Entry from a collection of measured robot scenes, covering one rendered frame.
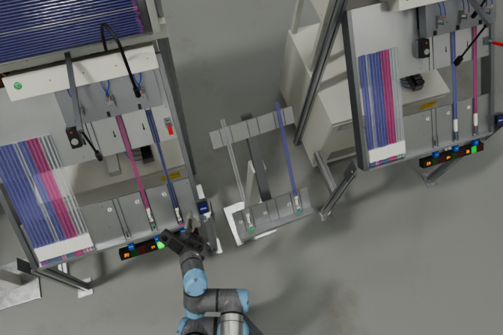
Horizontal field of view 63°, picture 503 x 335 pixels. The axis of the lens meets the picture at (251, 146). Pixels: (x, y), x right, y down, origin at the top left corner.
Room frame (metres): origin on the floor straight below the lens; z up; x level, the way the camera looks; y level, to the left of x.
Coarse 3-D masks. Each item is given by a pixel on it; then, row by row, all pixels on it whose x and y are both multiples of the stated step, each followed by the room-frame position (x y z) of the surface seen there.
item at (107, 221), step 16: (144, 192) 0.53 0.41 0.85; (160, 192) 0.54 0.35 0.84; (176, 192) 0.55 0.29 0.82; (80, 208) 0.44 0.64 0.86; (96, 208) 0.45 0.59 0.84; (112, 208) 0.46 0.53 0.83; (128, 208) 0.47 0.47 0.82; (144, 208) 0.48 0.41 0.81; (160, 208) 0.49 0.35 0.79; (192, 208) 0.51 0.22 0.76; (96, 224) 0.39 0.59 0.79; (112, 224) 0.40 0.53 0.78; (128, 224) 0.41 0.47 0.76; (144, 224) 0.42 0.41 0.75; (160, 224) 0.44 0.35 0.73; (96, 240) 0.34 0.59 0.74; (112, 240) 0.35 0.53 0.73
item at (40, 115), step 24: (0, 96) 0.70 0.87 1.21; (48, 96) 0.73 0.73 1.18; (0, 120) 0.64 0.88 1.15; (24, 120) 0.65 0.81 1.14; (48, 120) 0.67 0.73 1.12; (144, 120) 0.74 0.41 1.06; (0, 144) 0.57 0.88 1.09; (96, 144) 0.64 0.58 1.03; (120, 144) 0.65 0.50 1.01; (144, 144) 0.67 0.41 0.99
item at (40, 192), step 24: (24, 144) 0.58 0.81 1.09; (48, 144) 0.60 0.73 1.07; (0, 168) 0.50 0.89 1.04; (24, 168) 0.52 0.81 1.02; (48, 168) 0.53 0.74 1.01; (24, 192) 0.45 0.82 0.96; (48, 192) 0.46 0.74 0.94; (72, 192) 0.48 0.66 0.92; (24, 216) 0.38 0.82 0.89; (48, 216) 0.39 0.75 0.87; (72, 216) 0.40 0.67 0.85; (48, 240) 0.31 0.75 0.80; (72, 240) 0.33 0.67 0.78
